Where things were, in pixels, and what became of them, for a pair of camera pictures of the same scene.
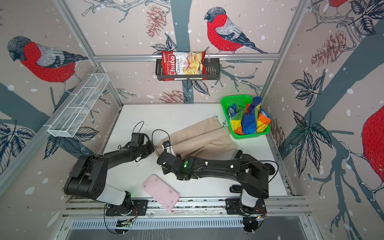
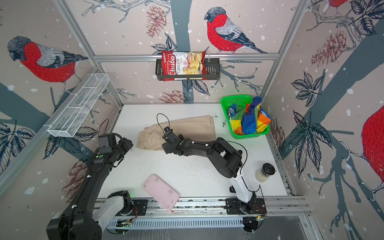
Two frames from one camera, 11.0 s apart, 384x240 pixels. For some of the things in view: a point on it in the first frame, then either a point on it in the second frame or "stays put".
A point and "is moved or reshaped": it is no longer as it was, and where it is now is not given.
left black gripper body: [146, 149] -> [122, 147]
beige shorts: [207, 137] is moved or reshaped
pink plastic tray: [161, 192] stays put
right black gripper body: [165, 172] -> [167, 147]
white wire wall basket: [72, 114] stays put
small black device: [235, 188] stays put
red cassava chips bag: [180, 63] stays put
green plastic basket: [241, 100] stays put
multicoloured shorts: [253, 120] stays put
